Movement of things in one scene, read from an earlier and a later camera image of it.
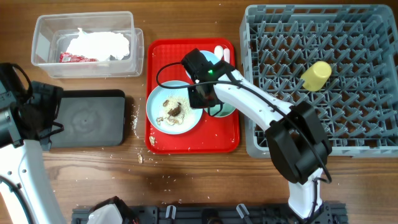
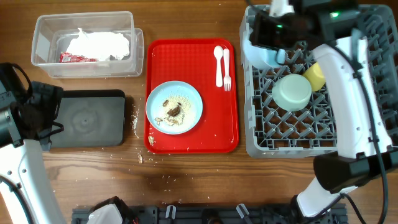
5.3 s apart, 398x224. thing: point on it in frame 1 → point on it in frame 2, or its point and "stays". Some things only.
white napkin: [100, 45] stays
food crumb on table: [140, 158] stays
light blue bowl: [210, 56] → [262, 58]
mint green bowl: [226, 110] → [291, 92]
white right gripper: [195, 100] → [251, 37]
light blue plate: [169, 111] stays
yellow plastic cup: [314, 77] stays
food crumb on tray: [152, 139] stays
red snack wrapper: [68, 57] stays
